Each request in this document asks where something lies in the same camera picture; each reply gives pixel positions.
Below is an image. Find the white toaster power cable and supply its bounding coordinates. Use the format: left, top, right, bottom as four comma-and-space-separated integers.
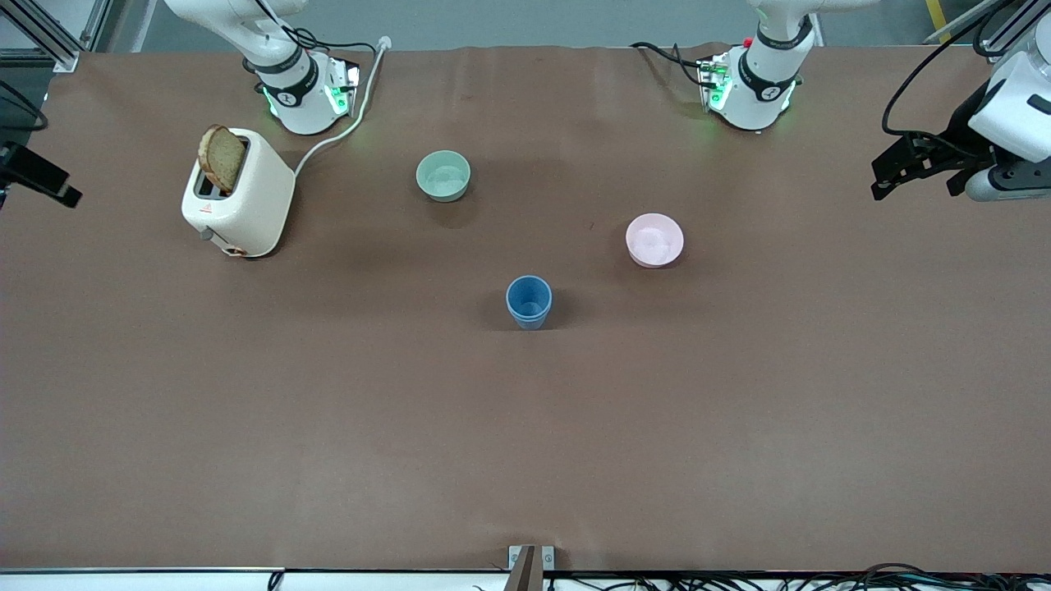
291, 35, 393, 177

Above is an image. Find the pale pink bowl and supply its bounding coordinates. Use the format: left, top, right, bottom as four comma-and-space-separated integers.
625, 213, 685, 269

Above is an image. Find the brown bread slice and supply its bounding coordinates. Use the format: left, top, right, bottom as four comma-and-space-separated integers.
197, 124, 247, 195

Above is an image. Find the aluminium frame profile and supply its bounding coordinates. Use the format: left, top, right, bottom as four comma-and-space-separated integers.
973, 0, 1051, 65
0, 0, 126, 73

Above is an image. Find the black right base cable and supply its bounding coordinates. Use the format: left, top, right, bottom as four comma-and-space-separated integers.
283, 27, 379, 57

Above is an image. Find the black base cable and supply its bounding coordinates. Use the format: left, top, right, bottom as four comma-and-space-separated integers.
283, 27, 379, 57
631, 41, 709, 71

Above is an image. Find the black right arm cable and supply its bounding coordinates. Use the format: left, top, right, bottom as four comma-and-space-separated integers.
0, 80, 48, 134

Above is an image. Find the metal table edge bracket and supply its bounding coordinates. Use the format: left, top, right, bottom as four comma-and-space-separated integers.
507, 544, 556, 591

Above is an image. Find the black left base cable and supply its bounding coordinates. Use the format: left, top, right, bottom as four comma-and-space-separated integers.
631, 41, 709, 71

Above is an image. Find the white table edge rail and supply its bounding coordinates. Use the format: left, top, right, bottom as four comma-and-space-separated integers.
0, 568, 682, 591

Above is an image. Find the pale green bowl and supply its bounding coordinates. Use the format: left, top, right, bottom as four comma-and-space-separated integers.
415, 149, 473, 203

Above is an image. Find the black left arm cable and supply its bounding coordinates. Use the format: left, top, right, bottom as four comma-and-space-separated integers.
880, 0, 1035, 157

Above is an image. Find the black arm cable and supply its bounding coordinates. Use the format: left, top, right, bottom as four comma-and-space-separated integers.
880, 0, 1035, 157
0, 80, 48, 134

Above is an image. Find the cream white toaster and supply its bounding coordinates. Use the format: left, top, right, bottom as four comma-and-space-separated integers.
181, 127, 296, 259

